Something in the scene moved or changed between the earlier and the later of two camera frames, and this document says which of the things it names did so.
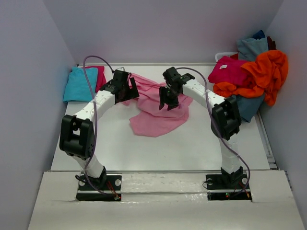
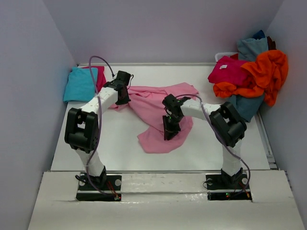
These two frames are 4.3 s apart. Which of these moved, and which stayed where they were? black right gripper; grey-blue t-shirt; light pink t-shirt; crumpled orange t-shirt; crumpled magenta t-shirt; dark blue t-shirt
Moved: black right gripper; light pink t-shirt
Stayed: grey-blue t-shirt; dark blue t-shirt; crumpled magenta t-shirt; crumpled orange t-shirt
